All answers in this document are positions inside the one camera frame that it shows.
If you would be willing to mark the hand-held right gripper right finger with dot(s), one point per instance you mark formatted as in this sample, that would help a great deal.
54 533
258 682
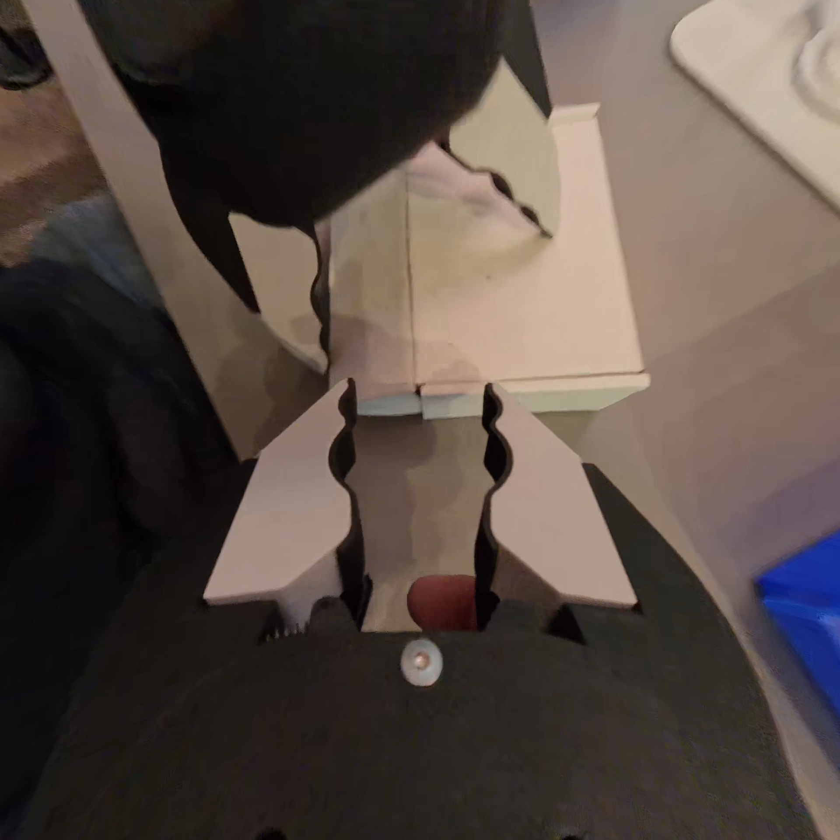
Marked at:
558 525

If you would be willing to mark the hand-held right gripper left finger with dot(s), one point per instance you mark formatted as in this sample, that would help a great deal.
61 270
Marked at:
289 525

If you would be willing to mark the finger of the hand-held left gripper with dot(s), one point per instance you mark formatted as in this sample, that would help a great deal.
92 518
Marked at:
282 282
518 144

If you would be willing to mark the white cardboard box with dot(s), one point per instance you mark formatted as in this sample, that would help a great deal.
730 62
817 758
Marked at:
525 315

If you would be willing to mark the person's right hand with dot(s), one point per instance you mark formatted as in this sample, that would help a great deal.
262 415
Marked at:
443 604

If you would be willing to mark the blue plastic bin with tag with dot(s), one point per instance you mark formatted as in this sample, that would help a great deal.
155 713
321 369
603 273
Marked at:
807 623

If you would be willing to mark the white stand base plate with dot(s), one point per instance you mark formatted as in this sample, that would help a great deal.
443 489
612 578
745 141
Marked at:
741 72

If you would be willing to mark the clear acrylic bracket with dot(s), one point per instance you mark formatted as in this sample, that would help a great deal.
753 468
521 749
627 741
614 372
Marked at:
823 59

